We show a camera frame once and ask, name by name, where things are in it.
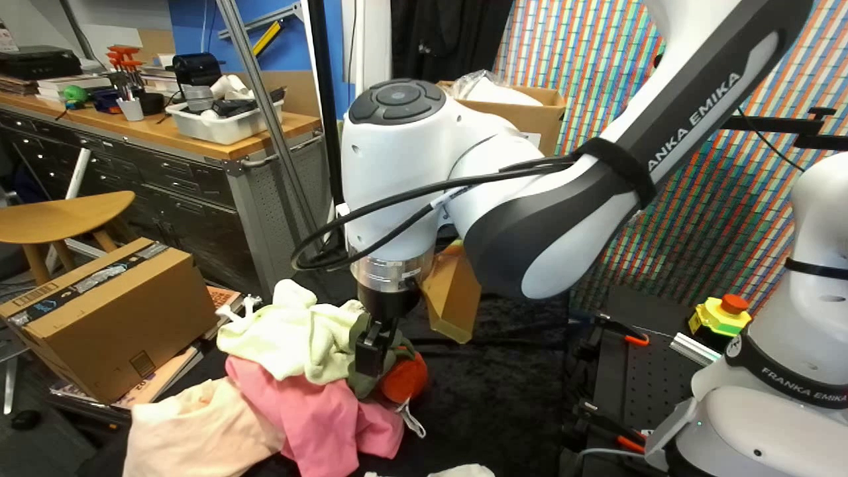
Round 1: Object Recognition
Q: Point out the dark green cloth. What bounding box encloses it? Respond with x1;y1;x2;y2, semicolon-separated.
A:
347;332;417;397

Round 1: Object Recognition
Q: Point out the yellow red emergency button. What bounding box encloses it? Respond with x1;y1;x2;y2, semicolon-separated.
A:
689;293;752;337

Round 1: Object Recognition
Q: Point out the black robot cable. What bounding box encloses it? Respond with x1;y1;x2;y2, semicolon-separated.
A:
290;153;604;276

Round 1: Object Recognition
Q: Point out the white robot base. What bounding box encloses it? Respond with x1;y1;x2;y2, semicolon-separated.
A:
644;150;848;477

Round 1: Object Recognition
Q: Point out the wooden stool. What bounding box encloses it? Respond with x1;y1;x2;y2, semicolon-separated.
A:
0;191;135;284

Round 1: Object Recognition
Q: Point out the wooden workbench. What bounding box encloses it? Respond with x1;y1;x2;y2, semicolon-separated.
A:
0;92;331;293

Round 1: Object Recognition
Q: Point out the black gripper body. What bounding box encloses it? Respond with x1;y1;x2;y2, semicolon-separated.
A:
356;285;421;341

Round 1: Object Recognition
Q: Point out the cardboard box on floor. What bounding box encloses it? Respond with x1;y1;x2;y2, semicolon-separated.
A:
0;239;216;403

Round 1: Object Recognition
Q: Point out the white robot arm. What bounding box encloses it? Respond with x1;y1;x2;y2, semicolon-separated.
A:
342;0;815;375

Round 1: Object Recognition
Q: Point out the cream tote bag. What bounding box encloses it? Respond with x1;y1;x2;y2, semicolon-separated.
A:
122;378;277;477

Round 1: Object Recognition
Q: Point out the light green cloth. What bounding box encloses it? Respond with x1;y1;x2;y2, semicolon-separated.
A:
218;279;369;385

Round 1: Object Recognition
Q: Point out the pink shirt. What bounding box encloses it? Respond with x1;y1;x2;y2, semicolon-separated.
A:
225;358;403;477

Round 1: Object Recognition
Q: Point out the cardboard box behind robot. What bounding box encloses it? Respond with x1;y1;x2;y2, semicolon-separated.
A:
440;77;567;153

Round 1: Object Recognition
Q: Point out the white plastic bin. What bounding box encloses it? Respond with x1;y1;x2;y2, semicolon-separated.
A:
167;100;267;146

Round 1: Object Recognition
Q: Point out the white cloth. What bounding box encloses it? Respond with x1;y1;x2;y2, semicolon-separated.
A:
428;464;495;477

